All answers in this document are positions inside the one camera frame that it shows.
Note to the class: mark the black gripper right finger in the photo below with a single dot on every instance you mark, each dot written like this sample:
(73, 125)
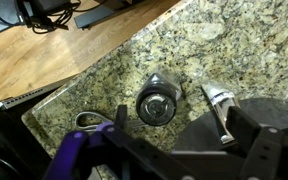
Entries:
(267, 150)

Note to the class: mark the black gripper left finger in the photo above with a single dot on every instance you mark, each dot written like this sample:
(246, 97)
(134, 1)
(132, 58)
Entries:
(74, 150)

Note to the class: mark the small glass jar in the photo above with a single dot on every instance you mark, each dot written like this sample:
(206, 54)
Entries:
(156, 105)

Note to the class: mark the black electric stove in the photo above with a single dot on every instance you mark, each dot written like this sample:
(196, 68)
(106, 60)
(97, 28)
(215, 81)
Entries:
(7, 133)

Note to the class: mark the dark metal stand foot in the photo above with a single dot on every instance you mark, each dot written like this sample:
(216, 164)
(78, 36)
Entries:
(97, 16)

